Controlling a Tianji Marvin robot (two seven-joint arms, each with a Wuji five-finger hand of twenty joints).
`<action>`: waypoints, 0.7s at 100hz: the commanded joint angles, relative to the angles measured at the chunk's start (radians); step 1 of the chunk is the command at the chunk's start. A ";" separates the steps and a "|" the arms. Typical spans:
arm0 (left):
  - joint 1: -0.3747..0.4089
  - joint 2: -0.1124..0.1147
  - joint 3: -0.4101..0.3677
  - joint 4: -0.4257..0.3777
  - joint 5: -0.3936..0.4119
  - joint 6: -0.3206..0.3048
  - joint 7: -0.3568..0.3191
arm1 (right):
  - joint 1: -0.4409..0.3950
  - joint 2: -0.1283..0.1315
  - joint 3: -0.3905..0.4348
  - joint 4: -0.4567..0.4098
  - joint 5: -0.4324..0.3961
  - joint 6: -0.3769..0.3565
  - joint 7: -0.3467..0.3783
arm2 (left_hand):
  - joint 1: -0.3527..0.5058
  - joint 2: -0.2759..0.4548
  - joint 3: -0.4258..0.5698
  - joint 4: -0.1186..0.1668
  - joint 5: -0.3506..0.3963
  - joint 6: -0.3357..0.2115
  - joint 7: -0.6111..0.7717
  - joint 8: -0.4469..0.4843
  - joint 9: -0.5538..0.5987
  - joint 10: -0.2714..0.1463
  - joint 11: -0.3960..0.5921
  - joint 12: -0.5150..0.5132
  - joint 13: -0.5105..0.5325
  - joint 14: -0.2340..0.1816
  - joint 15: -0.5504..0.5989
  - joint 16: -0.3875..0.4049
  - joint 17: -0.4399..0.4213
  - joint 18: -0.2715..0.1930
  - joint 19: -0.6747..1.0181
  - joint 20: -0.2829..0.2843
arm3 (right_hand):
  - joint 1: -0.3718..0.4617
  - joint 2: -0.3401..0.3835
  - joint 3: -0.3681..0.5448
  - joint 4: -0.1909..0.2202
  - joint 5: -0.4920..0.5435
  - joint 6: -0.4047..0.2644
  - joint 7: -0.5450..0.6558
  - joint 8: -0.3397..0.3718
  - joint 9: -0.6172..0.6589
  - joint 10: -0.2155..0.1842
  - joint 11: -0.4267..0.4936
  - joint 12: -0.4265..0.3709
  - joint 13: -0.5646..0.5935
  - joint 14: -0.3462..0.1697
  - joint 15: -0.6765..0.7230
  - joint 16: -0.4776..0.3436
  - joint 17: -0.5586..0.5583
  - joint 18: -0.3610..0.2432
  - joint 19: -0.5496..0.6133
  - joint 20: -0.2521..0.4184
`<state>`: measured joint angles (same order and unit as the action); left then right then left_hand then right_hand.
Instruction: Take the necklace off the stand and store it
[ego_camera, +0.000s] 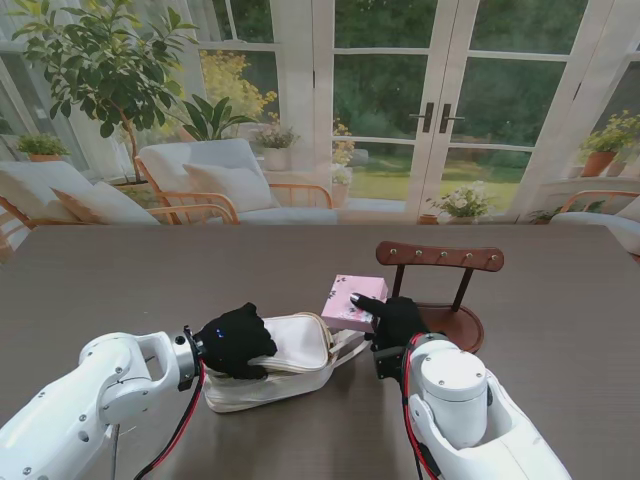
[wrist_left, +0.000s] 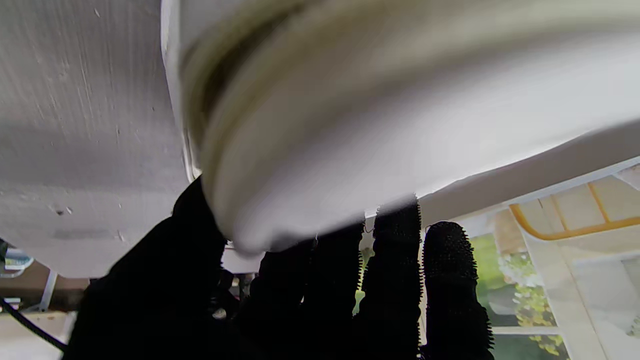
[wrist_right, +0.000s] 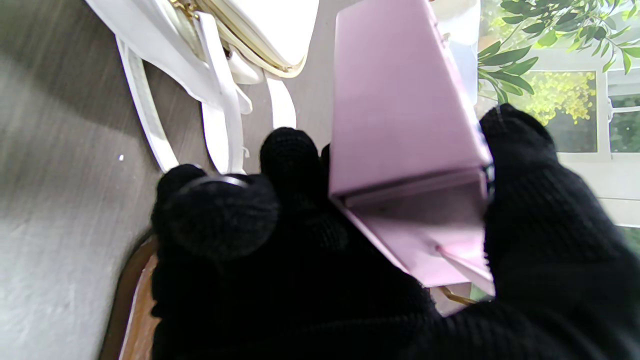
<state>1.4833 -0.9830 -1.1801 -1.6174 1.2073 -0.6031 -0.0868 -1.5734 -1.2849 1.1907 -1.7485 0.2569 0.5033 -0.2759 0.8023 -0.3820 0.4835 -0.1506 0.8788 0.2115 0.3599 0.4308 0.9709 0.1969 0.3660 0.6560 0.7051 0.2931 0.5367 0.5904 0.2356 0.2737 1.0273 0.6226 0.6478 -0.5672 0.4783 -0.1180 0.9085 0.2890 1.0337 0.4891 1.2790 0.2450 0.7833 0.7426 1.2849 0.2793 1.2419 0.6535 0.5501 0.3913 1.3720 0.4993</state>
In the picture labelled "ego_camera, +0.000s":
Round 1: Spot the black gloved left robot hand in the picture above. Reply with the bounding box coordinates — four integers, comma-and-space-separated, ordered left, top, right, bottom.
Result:
193, 302, 279, 381

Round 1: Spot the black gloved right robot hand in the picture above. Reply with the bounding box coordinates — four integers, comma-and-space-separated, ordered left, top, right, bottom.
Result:
349, 292, 434, 354

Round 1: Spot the pink floral jewelry box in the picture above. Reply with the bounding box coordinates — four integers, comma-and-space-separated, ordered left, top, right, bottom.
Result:
320, 273, 389, 335

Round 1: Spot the white zip pouch bag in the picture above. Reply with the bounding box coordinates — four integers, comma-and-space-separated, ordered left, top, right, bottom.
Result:
202, 312, 374, 415

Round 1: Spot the printed sunroom backdrop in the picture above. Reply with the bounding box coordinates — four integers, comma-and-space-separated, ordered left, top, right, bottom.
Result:
0, 0, 640, 264

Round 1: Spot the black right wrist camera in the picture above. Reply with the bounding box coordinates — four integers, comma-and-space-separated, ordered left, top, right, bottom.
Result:
372, 347, 406, 381

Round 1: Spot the dark wooden necklace stand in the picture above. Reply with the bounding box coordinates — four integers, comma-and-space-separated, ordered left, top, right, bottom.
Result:
374, 240, 485, 354

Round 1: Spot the red cable on left arm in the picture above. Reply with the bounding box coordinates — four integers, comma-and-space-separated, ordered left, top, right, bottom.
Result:
132, 357, 206, 480

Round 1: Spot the red cable on arm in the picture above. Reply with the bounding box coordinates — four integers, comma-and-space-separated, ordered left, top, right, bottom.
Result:
132, 357, 206, 480
402, 339, 444, 480

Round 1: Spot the red cable on right arm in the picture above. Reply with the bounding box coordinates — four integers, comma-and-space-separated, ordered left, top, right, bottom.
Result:
402, 339, 444, 480

